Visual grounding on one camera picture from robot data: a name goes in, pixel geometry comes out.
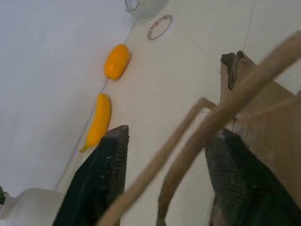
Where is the white cloth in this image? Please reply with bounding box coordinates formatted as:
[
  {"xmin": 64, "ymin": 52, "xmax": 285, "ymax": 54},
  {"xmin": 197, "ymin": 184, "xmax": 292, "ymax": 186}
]
[{"xmin": 0, "ymin": 187, "xmax": 62, "ymax": 226}]

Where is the clear glass bowl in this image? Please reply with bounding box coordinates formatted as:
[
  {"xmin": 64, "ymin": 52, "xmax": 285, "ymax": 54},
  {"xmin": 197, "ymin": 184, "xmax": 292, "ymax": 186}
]
[{"xmin": 124, "ymin": 0, "xmax": 170, "ymax": 19}]

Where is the yellow banana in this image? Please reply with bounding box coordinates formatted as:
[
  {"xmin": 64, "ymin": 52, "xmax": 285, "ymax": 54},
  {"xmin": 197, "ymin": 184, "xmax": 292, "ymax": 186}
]
[{"xmin": 79, "ymin": 93, "xmax": 112, "ymax": 153}]

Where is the white plate with red print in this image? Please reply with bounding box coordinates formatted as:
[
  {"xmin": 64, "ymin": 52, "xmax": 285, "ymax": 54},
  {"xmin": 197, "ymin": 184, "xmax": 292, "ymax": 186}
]
[{"xmin": 147, "ymin": 15, "xmax": 173, "ymax": 40}]

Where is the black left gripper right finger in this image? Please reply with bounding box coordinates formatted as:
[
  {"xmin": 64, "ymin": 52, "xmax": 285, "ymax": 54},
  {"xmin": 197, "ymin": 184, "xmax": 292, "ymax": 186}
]
[{"xmin": 205, "ymin": 128, "xmax": 301, "ymax": 226}]

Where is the brown paper bag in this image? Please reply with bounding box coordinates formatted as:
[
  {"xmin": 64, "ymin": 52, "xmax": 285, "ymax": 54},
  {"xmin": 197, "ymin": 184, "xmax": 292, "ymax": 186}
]
[{"xmin": 97, "ymin": 30, "xmax": 301, "ymax": 226}]

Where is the yellow mango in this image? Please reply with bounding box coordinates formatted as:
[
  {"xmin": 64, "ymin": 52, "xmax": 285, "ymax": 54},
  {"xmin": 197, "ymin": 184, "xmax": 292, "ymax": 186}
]
[{"xmin": 104, "ymin": 44, "xmax": 130, "ymax": 81}]

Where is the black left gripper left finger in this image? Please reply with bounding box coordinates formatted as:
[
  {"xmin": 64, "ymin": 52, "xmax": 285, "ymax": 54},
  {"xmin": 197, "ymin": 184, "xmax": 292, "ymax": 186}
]
[{"xmin": 52, "ymin": 124, "xmax": 130, "ymax": 226}]

